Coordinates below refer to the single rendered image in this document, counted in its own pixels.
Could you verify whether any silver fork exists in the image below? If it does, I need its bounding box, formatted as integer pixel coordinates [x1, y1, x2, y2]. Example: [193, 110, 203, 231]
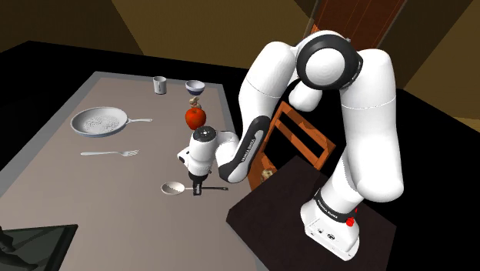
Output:
[80, 149, 140, 158]

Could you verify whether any dark wooden door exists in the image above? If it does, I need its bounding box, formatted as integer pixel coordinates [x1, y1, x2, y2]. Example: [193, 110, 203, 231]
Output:
[302, 0, 408, 51]

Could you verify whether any red apple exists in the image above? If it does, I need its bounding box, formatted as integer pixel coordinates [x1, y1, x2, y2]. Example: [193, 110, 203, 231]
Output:
[185, 107, 207, 131]

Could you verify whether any dark robot stand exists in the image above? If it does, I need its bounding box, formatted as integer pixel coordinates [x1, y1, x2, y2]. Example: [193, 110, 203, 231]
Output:
[226, 155, 398, 271]

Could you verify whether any orange wooden chair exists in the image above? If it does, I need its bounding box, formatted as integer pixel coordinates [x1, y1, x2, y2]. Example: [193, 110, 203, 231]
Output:
[248, 100, 337, 192]

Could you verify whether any silver ladle with black handle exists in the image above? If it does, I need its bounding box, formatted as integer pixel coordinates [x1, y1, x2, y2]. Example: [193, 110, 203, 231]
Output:
[160, 181, 229, 196]

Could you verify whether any grey cup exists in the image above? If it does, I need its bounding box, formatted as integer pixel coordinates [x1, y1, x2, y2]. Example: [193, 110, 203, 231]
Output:
[152, 75, 168, 95]

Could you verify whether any grey frying pan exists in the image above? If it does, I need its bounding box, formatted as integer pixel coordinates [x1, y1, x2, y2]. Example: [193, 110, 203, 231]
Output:
[69, 106, 154, 139]

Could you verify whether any white and blue bowl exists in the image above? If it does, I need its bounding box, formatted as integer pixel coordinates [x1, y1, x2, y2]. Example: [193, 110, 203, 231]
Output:
[185, 79, 206, 96]

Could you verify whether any dark sink basin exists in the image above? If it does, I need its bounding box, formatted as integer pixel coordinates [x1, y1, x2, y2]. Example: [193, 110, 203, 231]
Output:
[0, 223, 79, 271]

